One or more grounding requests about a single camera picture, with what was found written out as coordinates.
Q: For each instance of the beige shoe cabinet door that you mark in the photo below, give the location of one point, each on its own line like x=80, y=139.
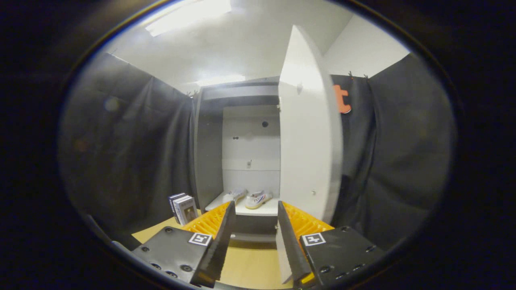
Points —
x=310, y=141

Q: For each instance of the black backdrop cloth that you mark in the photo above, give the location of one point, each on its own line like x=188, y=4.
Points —
x=133, y=161

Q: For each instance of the white shoe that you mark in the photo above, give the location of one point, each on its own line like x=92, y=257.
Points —
x=236, y=195
x=258, y=200

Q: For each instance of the white blue book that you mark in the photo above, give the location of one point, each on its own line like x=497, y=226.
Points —
x=172, y=201

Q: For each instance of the grey shoe cabinet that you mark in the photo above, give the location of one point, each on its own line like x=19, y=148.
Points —
x=209, y=161

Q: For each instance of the white book with portrait cover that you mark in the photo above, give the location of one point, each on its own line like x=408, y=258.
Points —
x=188, y=211

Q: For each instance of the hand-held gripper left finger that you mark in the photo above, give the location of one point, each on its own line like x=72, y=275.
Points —
x=219, y=249

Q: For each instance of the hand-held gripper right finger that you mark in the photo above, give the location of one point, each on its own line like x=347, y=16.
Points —
x=292, y=249

